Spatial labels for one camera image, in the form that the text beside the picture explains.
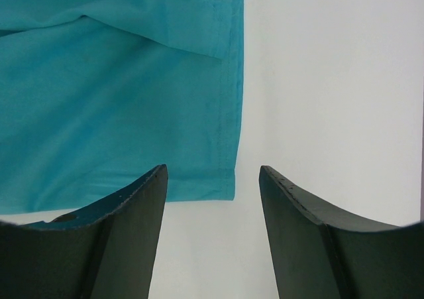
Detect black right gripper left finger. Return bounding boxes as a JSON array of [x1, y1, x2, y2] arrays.
[[1, 165, 168, 299]]

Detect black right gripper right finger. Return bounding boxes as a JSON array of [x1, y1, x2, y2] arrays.
[[259, 166, 423, 298]]

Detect teal t shirt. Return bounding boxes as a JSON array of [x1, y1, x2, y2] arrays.
[[1, 0, 244, 214]]

